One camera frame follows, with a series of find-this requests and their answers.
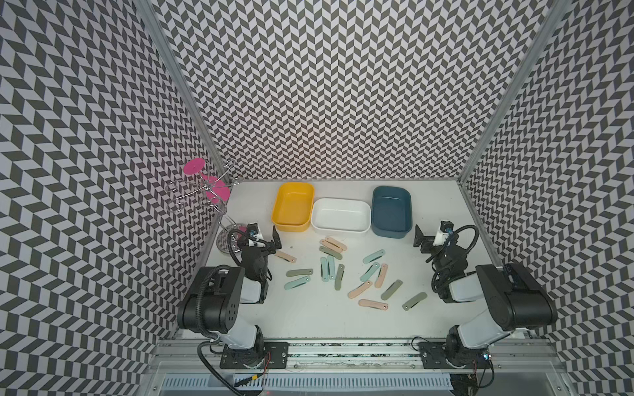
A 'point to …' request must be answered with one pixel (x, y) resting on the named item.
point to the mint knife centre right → (331, 267)
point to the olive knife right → (391, 289)
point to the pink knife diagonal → (359, 289)
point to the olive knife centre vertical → (339, 276)
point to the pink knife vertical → (379, 282)
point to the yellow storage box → (293, 205)
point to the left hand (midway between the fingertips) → (262, 227)
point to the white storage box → (341, 215)
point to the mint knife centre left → (324, 269)
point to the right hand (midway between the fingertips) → (429, 227)
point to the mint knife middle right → (370, 272)
